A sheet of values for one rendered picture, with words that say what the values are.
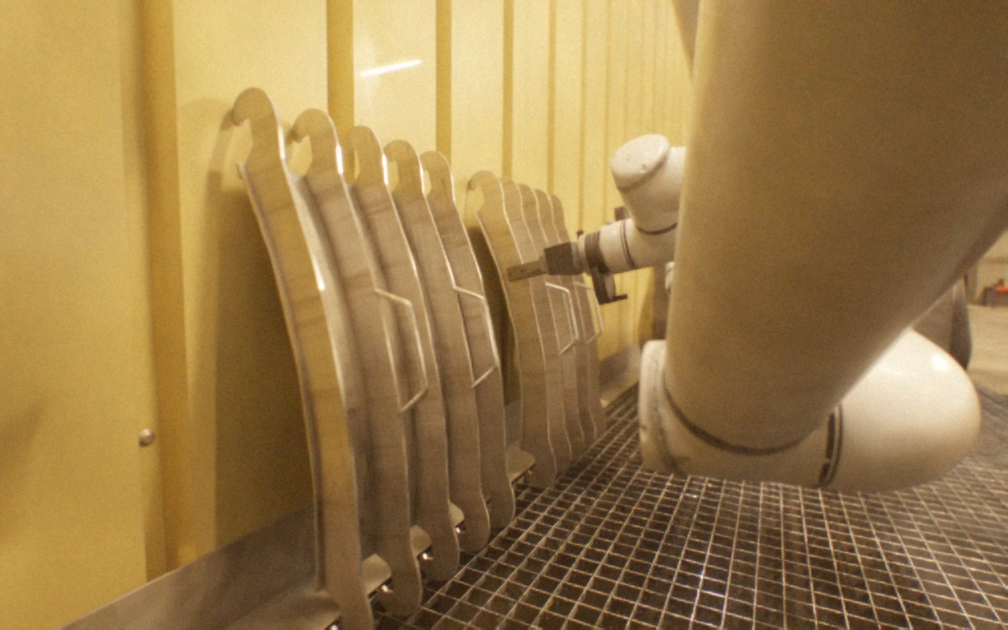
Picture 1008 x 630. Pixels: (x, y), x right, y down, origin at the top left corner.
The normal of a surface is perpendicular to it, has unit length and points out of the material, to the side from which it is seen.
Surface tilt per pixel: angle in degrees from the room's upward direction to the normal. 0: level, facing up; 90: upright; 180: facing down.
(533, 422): 90
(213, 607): 90
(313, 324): 90
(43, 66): 90
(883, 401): 62
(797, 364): 146
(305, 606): 0
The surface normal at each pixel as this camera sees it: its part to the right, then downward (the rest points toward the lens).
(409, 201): -0.47, 0.07
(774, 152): -0.63, 0.73
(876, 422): -0.21, -0.13
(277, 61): 0.89, 0.04
